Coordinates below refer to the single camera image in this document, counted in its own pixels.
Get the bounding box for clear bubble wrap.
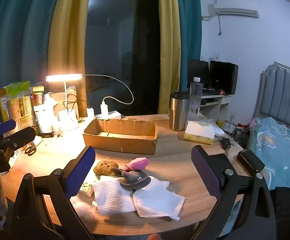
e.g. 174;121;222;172
71;195;98;213

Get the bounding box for white paper towel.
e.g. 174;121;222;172
133;176;186;222
92;175;137;215

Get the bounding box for teal curtain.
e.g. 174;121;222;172
176;0;201;92
0;0;68;128

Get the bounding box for brown carton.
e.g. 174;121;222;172
49;86;79;120

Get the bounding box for white desk lamp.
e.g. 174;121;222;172
46;74;83;131

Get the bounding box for dark cloth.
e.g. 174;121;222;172
270;187;290;240

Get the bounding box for yellow package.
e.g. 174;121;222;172
0;87;10;123

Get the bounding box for green sealed snack bag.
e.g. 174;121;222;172
6;81;35;130

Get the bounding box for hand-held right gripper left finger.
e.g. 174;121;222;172
10;145;97;240

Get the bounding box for grey padded headboard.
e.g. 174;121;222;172
256;61;290;135

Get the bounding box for brown cardboard box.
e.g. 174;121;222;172
82;118;158;155

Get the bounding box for jar with green lid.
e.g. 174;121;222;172
32;86;45;107

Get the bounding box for black case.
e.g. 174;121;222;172
236;149;265;173

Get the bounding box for white power strip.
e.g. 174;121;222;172
95;111;122;120

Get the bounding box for white air conditioner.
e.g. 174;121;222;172
208;3;259;18

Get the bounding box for yellow curtain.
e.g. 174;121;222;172
47;0;94;118
157;0;181;115

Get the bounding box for steel tumbler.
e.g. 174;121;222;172
169;91;190;132

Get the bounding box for brown sponge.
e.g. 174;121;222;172
93;160;120;177

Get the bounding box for pink squishy toy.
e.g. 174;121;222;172
125;157;149;172

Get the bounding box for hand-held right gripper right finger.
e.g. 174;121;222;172
191;145;278;240

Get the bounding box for black scissors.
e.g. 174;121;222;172
24;145;37;156

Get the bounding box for yellow tissue box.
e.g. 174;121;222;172
183;120;215;145

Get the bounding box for black cables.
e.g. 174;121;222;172
66;94;88;118

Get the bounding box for white computer desk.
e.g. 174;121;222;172
200;90;233;121

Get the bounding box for dark glass window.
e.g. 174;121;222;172
85;0;160;117

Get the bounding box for white plastic basket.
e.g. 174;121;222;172
35;102;54;134

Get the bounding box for blue printed blanket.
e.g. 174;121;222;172
250;117;290;210

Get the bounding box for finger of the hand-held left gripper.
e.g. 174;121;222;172
0;126;37;153
0;119;17;137

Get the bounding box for black car key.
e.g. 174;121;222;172
221;137;232;158

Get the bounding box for clear plastic bottle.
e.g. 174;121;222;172
188;77;203;122

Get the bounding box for grey slipper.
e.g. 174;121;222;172
111;167;151;190

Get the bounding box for white charging cable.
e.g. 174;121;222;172
82;74;134;105

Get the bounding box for white green tissue pack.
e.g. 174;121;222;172
81;172;100;197

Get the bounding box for small white bottles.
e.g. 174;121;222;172
52;120;66;137

